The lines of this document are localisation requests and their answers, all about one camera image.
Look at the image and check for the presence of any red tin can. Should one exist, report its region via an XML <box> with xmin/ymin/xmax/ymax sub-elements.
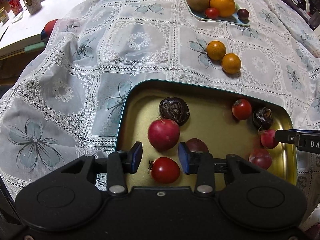
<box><xmin>7</xmin><ymin>0</ymin><xmax>24</xmax><ymax>15</ymax></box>

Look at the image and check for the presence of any crumpled white tissue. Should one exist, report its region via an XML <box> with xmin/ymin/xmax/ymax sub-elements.
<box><xmin>11</xmin><ymin>11</ymin><xmax>25</xmax><ymax>23</ymax></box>

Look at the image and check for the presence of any light blue fruit plate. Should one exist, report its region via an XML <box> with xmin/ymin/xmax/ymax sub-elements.
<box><xmin>182</xmin><ymin>0</ymin><xmax>251</xmax><ymax>27</ymax></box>

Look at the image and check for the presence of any gold metal tin tray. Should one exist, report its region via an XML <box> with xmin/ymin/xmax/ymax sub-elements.
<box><xmin>115</xmin><ymin>79</ymin><xmax>298</xmax><ymax>192</ymax></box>

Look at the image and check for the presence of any dark water chestnut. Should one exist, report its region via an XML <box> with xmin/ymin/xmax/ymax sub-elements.
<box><xmin>252</xmin><ymin>107</ymin><xmax>273</xmax><ymax>130</ymax></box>
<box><xmin>159</xmin><ymin>97</ymin><xmax>190</xmax><ymax>126</ymax></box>

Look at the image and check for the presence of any red radish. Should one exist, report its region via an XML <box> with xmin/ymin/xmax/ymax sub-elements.
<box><xmin>259</xmin><ymin>129</ymin><xmax>279</xmax><ymax>150</ymax></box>
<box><xmin>147</xmin><ymin>119</ymin><xmax>181</xmax><ymax>152</ymax></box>

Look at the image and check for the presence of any white lace floral tablecloth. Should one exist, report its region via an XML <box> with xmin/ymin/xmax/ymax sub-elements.
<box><xmin>0</xmin><ymin>0</ymin><xmax>320</xmax><ymax>200</ymax></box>

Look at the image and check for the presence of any small dark plum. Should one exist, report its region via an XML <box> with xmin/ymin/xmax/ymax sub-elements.
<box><xmin>237</xmin><ymin>8</ymin><xmax>250</xmax><ymax>21</ymax></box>

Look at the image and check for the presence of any small orange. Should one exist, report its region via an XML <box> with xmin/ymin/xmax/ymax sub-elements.
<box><xmin>221</xmin><ymin>53</ymin><xmax>242</xmax><ymax>75</ymax></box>
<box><xmin>206</xmin><ymin>40</ymin><xmax>227</xmax><ymax>61</ymax></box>

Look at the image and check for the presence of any brown kiwi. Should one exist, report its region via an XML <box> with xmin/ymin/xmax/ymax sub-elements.
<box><xmin>186</xmin><ymin>0</ymin><xmax>210</xmax><ymax>12</ymax></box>

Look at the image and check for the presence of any large orange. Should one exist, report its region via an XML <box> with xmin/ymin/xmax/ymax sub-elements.
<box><xmin>210</xmin><ymin>0</ymin><xmax>236</xmax><ymax>17</ymax></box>

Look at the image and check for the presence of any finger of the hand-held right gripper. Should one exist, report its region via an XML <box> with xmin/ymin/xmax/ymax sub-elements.
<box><xmin>274</xmin><ymin>129</ymin><xmax>301</xmax><ymax>146</ymax></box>
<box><xmin>287</xmin><ymin>128</ymin><xmax>320</xmax><ymax>133</ymax></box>

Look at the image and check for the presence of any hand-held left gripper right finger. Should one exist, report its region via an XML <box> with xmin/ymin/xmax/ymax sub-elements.
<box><xmin>178</xmin><ymin>142</ymin><xmax>262</xmax><ymax>197</ymax></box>

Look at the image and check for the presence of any purple plum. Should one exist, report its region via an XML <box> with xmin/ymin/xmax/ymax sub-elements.
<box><xmin>249</xmin><ymin>148</ymin><xmax>273</xmax><ymax>170</ymax></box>
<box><xmin>185</xmin><ymin>138</ymin><xmax>209</xmax><ymax>153</ymax></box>

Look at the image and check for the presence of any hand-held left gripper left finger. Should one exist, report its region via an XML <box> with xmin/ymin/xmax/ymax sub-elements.
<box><xmin>60</xmin><ymin>141</ymin><xmax>143</xmax><ymax>197</ymax></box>

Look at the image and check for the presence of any red and blue object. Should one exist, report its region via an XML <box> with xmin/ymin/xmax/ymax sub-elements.
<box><xmin>41</xmin><ymin>19</ymin><xmax>58</xmax><ymax>40</ymax></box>

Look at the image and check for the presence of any small red cherry tomato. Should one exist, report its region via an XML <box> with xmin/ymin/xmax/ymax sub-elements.
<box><xmin>205</xmin><ymin>7</ymin><xmax>220</xmax><ymax>20</ymax></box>

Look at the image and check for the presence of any small glass jar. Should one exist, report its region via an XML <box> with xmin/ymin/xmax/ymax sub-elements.
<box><xmin>0</xmin><ymin>7</ymin><xmax>10</xmax><ymax>24</ymax></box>

